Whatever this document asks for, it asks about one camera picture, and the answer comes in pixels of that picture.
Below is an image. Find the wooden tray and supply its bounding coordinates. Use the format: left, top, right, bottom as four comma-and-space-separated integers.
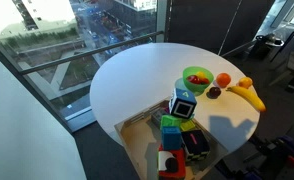
114, 98, 230, 180

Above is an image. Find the dark purple floor stand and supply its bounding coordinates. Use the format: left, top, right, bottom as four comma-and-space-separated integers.
216, 133, 294, 180

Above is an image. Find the grey window railing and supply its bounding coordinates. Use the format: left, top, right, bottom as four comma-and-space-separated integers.
19, 30, 165, 76

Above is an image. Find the yellow red fruit toy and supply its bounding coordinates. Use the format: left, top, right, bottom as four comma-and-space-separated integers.
195, 70, 211, 85

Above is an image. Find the dark purple plum toy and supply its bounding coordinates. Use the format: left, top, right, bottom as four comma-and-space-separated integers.
208, 86, 222, 99

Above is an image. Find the black round side table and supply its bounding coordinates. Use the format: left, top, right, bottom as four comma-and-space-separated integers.
250, 32, 285, 60

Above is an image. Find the yellow lemon toy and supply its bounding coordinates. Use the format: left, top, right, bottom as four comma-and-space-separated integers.
238, 76, 254, 90

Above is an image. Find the yellow banana toy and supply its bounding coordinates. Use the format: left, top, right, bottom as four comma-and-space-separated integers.
225, 85, 267, 113

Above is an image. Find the blue soft block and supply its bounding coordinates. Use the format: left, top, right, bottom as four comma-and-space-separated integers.
161, 126, 183, 151

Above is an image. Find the grey soft block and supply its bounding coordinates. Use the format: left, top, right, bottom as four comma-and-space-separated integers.
151, 107, 171, 129

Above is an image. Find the green plastic bowl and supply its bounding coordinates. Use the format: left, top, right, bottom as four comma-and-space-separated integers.
182, 65, 215, 94

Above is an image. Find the orange fruit toy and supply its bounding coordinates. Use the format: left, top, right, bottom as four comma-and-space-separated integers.
215, 72, 232, 89

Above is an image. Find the red apple toy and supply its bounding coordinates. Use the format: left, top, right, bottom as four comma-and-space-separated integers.
186, 74, 202, 85

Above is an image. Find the yellow green soft block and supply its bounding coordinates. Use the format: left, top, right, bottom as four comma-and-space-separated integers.
180, 119, 197, 133

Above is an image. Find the red soft block white patch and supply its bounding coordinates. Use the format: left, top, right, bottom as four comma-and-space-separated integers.
157, 144, 187, 180

